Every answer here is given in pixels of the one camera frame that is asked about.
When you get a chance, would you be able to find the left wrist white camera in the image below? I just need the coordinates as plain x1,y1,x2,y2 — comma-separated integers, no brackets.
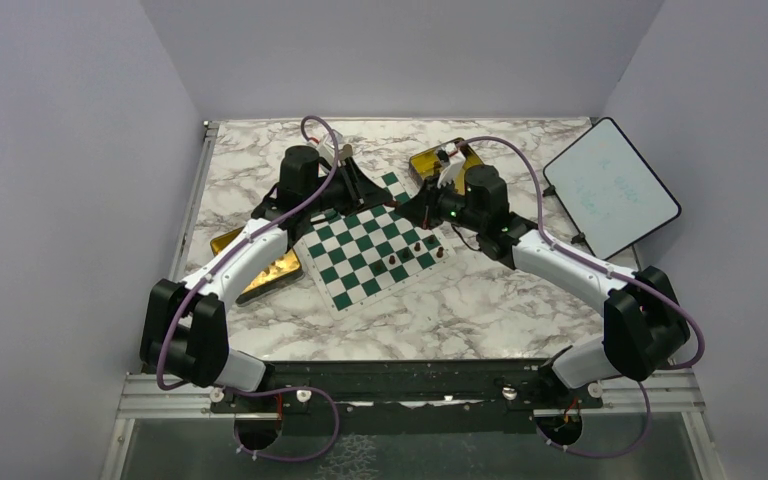
312,137,354,167

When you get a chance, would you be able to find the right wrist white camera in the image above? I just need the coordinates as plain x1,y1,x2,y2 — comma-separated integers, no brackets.
436,149,466,189

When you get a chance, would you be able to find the small whiteboard tablet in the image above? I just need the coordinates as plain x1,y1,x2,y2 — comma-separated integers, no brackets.
543,117,682,260

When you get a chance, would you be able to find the gold tin with white pieces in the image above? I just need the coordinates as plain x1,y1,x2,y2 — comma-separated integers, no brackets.
210,227,304,305

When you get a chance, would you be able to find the green white chess board mat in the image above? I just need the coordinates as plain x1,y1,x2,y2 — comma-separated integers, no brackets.
295,206,453,319

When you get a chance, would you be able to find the purple cable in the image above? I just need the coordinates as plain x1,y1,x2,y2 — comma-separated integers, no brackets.
450,135,707,460
155,115,344,464

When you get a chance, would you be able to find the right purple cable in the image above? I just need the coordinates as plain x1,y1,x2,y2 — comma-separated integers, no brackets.
450,135,707,460

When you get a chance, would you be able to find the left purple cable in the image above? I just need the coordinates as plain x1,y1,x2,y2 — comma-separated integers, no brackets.
155,115,344,464

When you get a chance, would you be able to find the wrist white camera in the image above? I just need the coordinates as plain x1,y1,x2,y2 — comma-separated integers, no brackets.
436,149,466,189
312,137,354,167

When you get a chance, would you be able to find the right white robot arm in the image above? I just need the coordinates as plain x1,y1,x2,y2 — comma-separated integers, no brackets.
395,165,690,407

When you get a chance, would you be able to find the black metal base frame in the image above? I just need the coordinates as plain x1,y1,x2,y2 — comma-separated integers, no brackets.
118,357,707,439

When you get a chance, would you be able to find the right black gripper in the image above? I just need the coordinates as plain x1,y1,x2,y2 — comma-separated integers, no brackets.
394,173,485,233

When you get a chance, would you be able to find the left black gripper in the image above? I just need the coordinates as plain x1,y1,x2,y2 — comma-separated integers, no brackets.
305,157,393,217

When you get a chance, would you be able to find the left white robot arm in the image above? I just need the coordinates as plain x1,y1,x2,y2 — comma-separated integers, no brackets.
139,145,393,411

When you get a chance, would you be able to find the gold tin with dark pieces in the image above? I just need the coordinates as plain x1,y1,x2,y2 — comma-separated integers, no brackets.
408,137,484,195

